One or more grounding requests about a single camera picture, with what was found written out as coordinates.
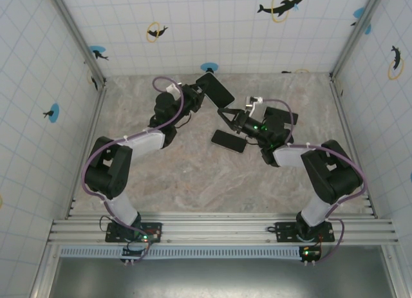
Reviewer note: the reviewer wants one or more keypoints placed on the light blue phone case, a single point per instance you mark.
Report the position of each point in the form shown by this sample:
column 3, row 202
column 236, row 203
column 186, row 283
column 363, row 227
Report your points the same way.
column 225, row 105

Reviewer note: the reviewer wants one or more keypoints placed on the black smartphone silver edge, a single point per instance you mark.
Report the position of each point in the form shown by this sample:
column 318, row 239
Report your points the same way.
column 228, row 141

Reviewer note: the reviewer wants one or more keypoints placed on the black smartphone blue edge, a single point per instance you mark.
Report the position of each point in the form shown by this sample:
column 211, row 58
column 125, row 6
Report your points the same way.
column 283, row 114

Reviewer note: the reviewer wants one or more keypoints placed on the black phone case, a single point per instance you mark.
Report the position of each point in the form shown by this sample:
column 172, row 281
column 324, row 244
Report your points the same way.
column 294, row 117

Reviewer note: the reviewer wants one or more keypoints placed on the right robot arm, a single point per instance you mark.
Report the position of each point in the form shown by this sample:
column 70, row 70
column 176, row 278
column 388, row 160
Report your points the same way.
column 334, row 179

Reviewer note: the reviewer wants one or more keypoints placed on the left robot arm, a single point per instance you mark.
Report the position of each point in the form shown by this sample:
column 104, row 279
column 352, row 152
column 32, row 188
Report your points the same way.
column 109, row 172

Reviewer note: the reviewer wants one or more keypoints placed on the blue circle animal sticker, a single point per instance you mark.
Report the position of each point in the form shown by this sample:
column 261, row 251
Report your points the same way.
column 359, row 12
column 209, row 66
column 96, row 49
column 55, row 113

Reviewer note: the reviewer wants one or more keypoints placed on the small black circuit board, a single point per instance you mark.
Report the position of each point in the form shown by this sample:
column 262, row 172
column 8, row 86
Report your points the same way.
column 310, row 253
column 135, row 252

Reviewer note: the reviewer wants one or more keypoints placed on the grey metal panel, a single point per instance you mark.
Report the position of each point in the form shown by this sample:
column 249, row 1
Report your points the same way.
column 225, row 278

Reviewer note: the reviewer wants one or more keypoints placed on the aluminium side rail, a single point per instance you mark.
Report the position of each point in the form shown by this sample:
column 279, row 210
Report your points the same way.
column 91, row 134
column 339, row 101

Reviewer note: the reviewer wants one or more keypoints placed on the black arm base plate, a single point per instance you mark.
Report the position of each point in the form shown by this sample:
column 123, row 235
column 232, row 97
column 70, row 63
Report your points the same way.
column 284, row 233
column 111, row 237

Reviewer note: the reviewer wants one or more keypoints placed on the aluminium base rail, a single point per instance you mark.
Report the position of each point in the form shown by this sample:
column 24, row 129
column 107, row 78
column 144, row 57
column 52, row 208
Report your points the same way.
column 219, row 228

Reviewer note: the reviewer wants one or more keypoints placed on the aluminium corner post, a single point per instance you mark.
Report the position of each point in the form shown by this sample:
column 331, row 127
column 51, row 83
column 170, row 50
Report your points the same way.
column 77, row 37
column 357, row 34

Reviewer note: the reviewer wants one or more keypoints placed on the aluminium frame leg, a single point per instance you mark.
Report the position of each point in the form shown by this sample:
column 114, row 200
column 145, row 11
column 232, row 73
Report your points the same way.
column 45, row 272
column 394, row 272

